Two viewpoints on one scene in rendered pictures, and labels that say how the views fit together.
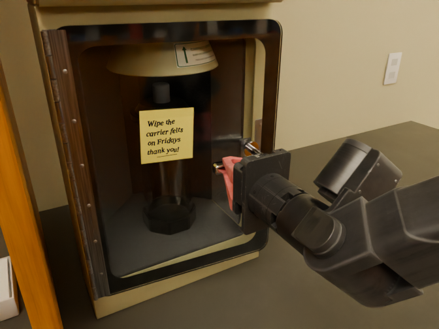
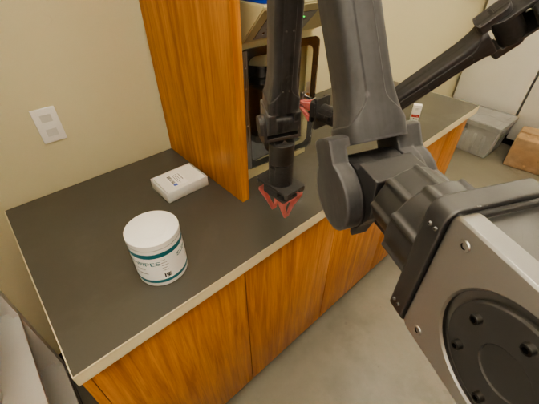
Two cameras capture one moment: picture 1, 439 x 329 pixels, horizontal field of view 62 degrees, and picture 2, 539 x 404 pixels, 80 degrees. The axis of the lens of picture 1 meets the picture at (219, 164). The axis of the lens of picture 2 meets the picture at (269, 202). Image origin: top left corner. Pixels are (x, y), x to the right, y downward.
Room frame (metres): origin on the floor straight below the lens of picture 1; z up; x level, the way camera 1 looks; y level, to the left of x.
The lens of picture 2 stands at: (-0.53, 0.32, 1.64)
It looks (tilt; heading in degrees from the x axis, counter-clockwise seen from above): 40 degrees down; 347
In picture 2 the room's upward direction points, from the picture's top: straight up
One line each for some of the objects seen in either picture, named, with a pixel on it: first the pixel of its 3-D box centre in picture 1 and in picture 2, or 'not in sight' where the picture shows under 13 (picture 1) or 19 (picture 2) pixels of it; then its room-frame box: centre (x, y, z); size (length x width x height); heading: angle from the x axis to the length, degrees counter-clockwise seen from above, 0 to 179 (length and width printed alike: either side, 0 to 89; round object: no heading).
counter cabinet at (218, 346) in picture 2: not in sight; (290, 226); (0.65, -0.06, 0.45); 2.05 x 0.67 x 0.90; 119
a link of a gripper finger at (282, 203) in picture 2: not in sight; (282, 199); (0.06, 0.16, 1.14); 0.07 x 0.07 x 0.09; 29
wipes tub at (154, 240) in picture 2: not in sight; (157, 248); (0.09, 0.48, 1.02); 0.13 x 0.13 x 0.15
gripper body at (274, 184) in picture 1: (276, 201); (326, 114); (0.37, -0.07, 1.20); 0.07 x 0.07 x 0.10; 29
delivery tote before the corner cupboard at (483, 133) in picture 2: not in sight; (470, 127); (1.89, -2.27, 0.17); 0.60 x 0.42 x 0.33; 27
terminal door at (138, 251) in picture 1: (185, 165); (281, 106); (0.49, 0.05, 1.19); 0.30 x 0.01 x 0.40; 114
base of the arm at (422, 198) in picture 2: not in sight; (433, 226); (-0.37, 0.15, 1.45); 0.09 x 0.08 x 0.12; 93
